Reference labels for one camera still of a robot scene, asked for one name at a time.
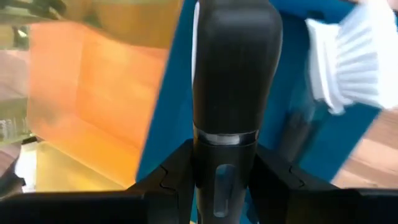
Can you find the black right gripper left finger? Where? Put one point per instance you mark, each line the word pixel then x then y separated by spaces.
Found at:
pixel 174 186

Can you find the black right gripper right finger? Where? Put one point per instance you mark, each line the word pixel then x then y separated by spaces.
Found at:
pixel 270 186

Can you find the blue plastic bin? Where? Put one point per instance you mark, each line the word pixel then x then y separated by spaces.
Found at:
pixel 168 109

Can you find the yellow translucent plastic bin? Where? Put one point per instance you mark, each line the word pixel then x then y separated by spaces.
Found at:
pixel 77 171

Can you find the orange plastic tray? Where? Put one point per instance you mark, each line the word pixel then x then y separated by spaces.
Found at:
pixel 102 93

